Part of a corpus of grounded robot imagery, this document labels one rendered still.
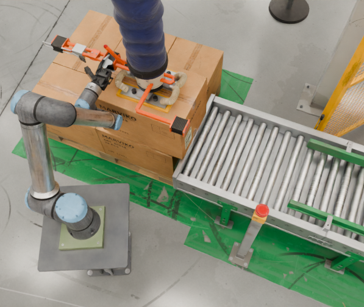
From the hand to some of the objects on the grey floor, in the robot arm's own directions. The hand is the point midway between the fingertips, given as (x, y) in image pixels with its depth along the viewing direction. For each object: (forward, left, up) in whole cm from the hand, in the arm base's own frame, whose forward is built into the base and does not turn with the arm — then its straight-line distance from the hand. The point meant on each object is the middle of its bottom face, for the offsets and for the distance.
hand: (108, 59), depth 234 cm
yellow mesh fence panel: (0, -168, -118) cm, 205 cm away
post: (-88, -73, -121) cm, 167 cm away
